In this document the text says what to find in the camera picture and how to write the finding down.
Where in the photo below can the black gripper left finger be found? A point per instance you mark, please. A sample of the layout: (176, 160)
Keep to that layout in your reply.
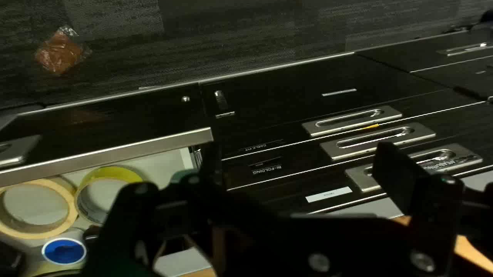
(128, 224)

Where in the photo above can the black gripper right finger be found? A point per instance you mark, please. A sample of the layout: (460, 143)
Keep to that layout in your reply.
(433, 215)

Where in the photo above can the black top drawer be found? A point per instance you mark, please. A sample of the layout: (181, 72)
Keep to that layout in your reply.
(102, 132)

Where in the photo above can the black drawer cabinet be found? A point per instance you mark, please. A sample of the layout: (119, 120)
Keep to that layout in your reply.
(329, 101)

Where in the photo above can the yellow tape roll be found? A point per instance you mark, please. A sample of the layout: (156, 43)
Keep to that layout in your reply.
(105, 192)

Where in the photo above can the beige masking tape roll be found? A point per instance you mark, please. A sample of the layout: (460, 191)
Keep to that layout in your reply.
(36, 207)

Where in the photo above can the orange crumpled plastic bag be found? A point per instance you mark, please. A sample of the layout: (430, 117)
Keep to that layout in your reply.
(59, 50)

